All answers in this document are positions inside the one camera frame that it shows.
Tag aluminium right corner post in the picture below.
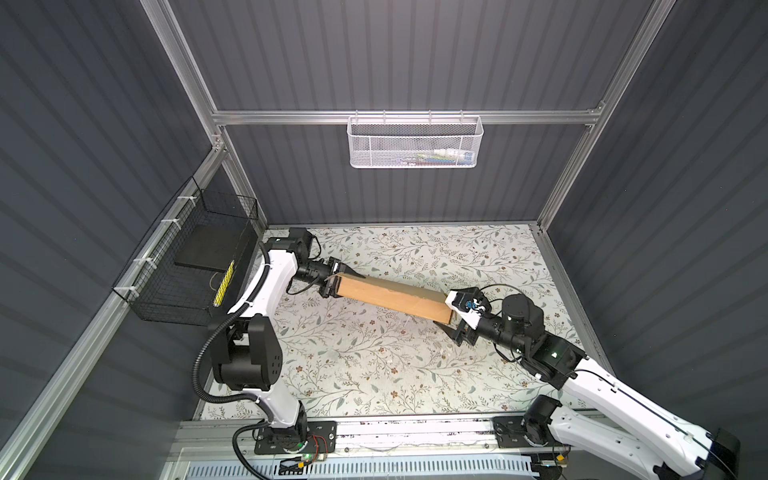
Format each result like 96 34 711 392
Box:
537 0 676 232

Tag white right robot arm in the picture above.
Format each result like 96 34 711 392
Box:
439 288 741 479

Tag black foam pad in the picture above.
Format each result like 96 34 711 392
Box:
174 225 241 273

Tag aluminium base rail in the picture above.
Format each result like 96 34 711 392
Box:
169 410 647 460

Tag brown cardboard box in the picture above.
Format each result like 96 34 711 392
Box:
336 273 453 325

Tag white wire mesh basket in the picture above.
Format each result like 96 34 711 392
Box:
346 119 484 169

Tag items in white basket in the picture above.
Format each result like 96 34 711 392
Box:
399 148 476 168

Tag aluminium horizontal frame bar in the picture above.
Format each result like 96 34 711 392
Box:
212 108 602 126

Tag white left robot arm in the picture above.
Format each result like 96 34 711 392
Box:
192 228 354 430

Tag black wire mesh basket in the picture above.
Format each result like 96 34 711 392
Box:
113 180 260 327

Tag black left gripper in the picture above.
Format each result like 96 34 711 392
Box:
293 258 363 301

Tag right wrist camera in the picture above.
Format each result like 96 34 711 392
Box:
445 287 492 330

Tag white vented cable duct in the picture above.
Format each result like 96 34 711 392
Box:
185 454 541 480

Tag aluminium frame corner post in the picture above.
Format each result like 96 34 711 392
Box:
140 0 257 199

